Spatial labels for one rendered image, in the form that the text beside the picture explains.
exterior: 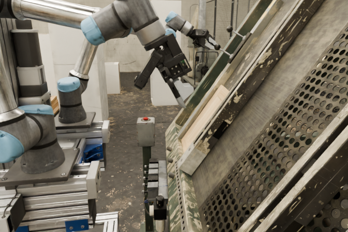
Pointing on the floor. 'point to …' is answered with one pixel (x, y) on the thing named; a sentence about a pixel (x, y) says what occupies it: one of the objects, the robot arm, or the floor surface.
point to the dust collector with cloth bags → (198, 58)
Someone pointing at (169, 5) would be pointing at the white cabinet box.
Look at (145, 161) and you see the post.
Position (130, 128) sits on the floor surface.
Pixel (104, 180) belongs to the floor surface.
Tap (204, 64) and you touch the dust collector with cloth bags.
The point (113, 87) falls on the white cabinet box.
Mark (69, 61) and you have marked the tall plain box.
